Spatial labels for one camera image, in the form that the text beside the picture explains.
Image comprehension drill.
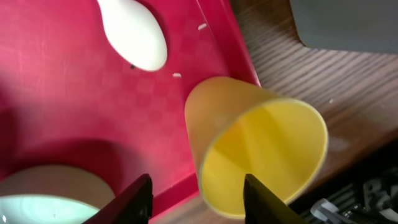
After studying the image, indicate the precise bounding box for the green bowl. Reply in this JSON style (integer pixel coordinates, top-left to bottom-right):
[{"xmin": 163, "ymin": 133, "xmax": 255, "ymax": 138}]
[{"xmin": 1, "ymin": 165, "xmax": 115, "ymax": 224}]

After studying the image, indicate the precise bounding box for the yellow plastic cup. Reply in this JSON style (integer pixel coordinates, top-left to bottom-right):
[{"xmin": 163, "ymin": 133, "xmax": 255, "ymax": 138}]
[{"xmin": 185, "ymin": 77, "xmax": 329, "ymax": 219}]

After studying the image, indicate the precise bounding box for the white plastic spoon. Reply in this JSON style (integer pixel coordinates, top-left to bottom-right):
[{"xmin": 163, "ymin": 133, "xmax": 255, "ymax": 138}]
[{"xmin": 98, "ymin": 0, "xmax": 168, "ymax": 72}]

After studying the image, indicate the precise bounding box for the grey dishwasher rack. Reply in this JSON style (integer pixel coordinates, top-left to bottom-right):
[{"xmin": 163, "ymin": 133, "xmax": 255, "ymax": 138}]
[{"xmin": 290, "ymin": 0, "xmax": 397, "ymax": 54}]

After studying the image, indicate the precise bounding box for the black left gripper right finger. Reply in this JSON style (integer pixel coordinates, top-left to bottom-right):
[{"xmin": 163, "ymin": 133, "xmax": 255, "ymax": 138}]
[{"xmin": 243, "ymin": 174, "xmax": 307, "ymax": 224}]

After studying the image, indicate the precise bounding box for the red plastic tray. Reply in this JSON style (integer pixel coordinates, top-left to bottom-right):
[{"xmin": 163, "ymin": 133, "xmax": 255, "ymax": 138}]
[{"xmin": 1, "ymin": 0, "xmax": 259, "ymax": 217}]

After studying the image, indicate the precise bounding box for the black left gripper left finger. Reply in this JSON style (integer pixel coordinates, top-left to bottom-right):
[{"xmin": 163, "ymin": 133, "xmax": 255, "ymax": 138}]
[{"xmin": 83, "ymin": 174, "xmax": 153, "ymax": 224}]

